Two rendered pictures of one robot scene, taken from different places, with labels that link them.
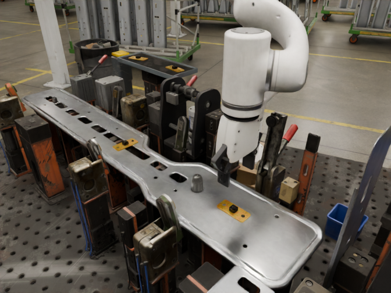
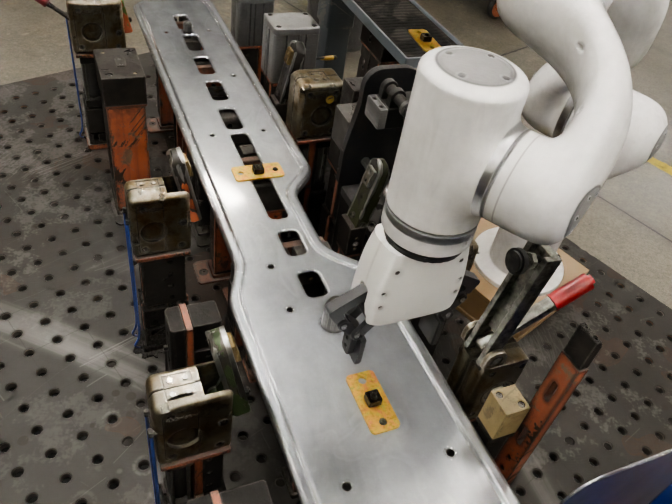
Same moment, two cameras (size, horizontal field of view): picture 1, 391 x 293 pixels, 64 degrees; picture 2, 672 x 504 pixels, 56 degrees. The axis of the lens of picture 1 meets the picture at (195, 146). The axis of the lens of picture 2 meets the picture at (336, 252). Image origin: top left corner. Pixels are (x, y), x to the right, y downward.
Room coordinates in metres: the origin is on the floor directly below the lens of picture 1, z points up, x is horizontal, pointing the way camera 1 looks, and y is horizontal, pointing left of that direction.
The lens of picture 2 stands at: (0.15, -0.15, 1.64)
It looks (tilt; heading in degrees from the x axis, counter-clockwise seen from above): 43 degrees down; 16
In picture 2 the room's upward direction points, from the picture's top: 11 degrees clockwise
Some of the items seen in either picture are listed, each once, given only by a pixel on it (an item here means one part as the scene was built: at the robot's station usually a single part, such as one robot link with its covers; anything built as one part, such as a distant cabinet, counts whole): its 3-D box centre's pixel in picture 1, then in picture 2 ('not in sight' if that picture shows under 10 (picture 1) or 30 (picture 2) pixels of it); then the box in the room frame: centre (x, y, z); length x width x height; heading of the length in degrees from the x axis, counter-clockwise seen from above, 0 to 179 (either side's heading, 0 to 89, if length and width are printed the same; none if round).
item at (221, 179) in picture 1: (220, 174); (345, 335); (0.55, -0.05, 1.14); 0.03 x 0.03 x 0.07; 46
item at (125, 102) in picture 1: (137, 140); (305, 161); (1.14, 0.24, 0.89); 0.13 x 0.11 x 0.38; 136
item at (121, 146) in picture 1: (125, 143); (258, 169); (0.92, 0.24, 1.01); 0.08 x 0.04 x 0.01; 135
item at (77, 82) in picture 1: (87, 111); (250, 64); (1.45, 0.54, 0.88); 0.11 x 0.10 x 0.36; 136
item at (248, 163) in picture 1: (252, 154); (443, 312); (0.64, -0.14, 1.14); 0.03 x 0.03 x 0.07; 46
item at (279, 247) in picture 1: (120, 144); (250, 168); (0.93, 0.26, 1.00); 1.38 x 0.22 x 0.02; 46
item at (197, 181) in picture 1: (197, 183); (334, 315); (0.68, 0.00, 1.02); 0.03 x 0.03 x 0.07
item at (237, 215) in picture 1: (233, 208); (372, 399); (0.59, -0.10, 1.01); 0.08 x 0.04 x 0.01; 46
